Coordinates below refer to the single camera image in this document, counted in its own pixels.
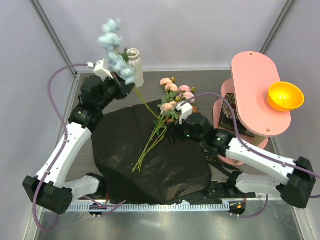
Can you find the black floral patterned box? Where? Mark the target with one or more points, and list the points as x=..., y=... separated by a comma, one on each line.
x=226, y=117

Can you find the aluminium frame rail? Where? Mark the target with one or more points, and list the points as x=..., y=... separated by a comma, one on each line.
x=294, y=193

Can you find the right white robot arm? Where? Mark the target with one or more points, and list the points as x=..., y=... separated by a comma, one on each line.
x=275, y=167

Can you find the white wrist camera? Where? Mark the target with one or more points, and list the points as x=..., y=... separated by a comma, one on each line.
x=185, y=109
x=101, y=69

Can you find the blue artificial flower stem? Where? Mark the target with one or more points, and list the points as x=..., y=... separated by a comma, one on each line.
x=116, y=56

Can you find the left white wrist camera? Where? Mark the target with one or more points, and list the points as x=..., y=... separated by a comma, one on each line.
x=101, y=69

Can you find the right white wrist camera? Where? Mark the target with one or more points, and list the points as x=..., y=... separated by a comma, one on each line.
x=185, y=109

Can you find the black wrapping paper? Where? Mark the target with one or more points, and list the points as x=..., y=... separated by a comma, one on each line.
x=169, y=171

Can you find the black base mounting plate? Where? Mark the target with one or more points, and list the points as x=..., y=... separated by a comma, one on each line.
x=220, y=191

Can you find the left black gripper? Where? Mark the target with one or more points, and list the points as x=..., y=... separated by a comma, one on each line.
x=123, y=88

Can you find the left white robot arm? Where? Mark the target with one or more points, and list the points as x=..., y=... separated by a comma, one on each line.
x=83, y=121

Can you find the pink tiered shelf stand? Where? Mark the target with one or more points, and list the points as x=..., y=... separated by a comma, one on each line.
x=252, y=75

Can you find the orange plastic bowl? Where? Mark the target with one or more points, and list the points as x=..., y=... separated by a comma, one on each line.
x=284, y=96

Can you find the black ribbon gold lettering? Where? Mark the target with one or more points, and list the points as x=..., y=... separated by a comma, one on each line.
x=218, y=164

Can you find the artificial flower bouquet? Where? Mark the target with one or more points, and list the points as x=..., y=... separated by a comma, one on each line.
x=173, y=95

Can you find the white ribbed ceramic vase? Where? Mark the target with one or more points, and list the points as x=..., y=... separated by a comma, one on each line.
x=134, y=59

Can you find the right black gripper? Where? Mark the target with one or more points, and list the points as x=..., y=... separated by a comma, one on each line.
x=172, y=129

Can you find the white slotted cable duct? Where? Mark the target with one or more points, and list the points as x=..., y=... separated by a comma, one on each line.
x=128, y=208

